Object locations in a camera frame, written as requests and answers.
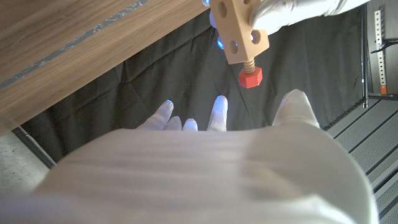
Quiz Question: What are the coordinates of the white perforated metal strip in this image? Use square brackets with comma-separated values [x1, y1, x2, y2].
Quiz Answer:
[374, 9, 389, 95]

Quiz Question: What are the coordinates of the black door handle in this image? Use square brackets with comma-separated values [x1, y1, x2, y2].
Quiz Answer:
[371, 39, 398, 54]

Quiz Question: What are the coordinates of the small wooden block with holes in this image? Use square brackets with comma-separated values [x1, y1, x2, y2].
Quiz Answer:
[210, 0, 271, 65]

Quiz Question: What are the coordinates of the black backdrop curtain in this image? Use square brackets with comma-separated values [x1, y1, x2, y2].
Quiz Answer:
[20, 0, 364, 162]

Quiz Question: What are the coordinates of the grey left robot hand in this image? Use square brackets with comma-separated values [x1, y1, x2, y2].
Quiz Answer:
[248, 0, 371, 35]

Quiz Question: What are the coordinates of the red-headed wooden screw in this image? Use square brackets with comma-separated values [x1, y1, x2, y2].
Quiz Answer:
[238, 58, 264, 89]

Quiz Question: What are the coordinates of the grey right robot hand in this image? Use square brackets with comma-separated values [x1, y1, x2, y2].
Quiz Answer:
[0, 89, 379, 224]

